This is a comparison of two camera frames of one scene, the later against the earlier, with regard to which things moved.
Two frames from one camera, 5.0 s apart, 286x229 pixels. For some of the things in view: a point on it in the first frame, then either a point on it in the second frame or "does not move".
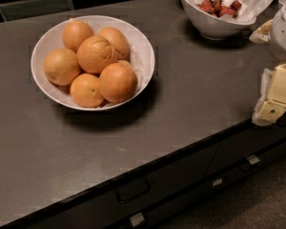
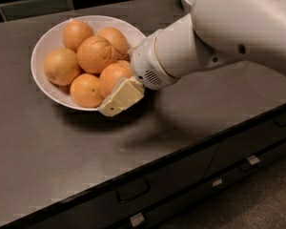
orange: (61, 66) does not move
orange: (94, 54) does not move
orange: (118, 81) does not move
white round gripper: (284, 32) -> (145, 63)
